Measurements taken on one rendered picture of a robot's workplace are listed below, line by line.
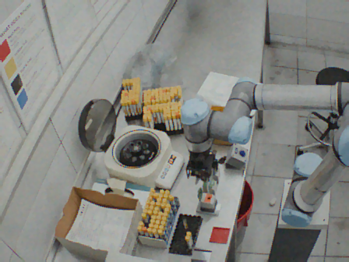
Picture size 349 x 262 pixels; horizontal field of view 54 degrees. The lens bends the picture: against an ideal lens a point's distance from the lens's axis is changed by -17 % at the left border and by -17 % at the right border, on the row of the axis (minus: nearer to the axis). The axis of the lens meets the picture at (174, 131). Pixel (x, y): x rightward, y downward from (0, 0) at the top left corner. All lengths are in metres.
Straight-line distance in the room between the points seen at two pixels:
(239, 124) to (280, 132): 1.91
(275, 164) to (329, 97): 1.74
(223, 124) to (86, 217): 0.72
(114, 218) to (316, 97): 0.87
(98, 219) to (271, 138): 1.71
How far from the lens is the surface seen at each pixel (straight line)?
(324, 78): 2.44
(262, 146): 2.85
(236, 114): 1.07
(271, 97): 1.10
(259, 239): 2.43
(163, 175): 1.58
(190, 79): 2.04
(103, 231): 1.48
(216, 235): 1.46
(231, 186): 1.58
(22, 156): 1.28
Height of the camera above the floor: 2.18
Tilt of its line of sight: 46 degrees down
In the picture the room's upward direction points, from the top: 12 degrees counter-clockwise
